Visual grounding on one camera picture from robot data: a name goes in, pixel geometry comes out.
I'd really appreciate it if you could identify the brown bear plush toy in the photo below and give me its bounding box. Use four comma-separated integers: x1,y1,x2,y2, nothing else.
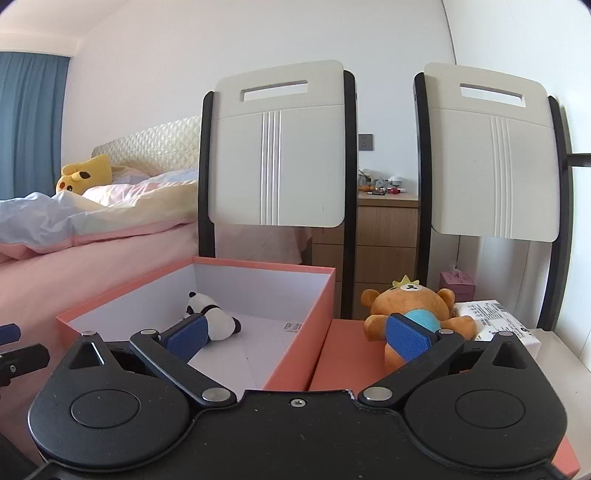
361,277,476,374

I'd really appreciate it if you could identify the panda plush toy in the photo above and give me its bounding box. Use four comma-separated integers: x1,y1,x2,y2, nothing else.
184,291,242,343

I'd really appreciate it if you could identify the white printed carton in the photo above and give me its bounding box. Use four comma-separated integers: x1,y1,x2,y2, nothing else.
453,300,541,358

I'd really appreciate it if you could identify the salmon pink box lid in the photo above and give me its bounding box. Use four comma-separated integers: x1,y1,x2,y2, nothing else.
310,320,578,479

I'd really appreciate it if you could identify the clutter on cabinet top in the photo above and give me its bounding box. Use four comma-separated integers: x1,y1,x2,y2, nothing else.
358,169,407,196

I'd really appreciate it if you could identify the pink gift box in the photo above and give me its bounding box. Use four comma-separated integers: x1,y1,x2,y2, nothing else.
439,270,476,302

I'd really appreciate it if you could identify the pink bed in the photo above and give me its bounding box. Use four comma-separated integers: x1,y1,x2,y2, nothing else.
0,224,197,464

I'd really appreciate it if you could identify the wooden drawer cabinet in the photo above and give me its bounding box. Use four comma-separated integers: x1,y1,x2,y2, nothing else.
311,192,419,320

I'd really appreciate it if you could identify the pastel duvet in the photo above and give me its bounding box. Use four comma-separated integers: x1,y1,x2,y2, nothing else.
1,169,198,262

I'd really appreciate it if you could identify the yellow plush toy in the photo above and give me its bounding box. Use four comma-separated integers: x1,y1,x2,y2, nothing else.
55,154,112,195

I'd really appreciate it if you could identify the right white folding chair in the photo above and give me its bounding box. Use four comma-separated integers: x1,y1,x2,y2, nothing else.
414,63,574,331

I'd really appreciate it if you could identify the white folding chair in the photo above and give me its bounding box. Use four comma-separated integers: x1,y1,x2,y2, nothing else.
197,60,359,318
414,63,574,331

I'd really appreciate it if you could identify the quilted cream headboard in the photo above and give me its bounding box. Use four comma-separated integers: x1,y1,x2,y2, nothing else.
92,115,200,176

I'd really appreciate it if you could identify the left white folding chair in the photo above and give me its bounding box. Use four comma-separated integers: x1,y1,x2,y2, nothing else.
197,60,359,318

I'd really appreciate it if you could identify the blue curtain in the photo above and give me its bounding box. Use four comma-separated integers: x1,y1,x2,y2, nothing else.
0,52,69,200

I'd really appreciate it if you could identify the grey wall socket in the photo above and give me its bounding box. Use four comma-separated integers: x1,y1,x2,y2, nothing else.
358,133,375,151

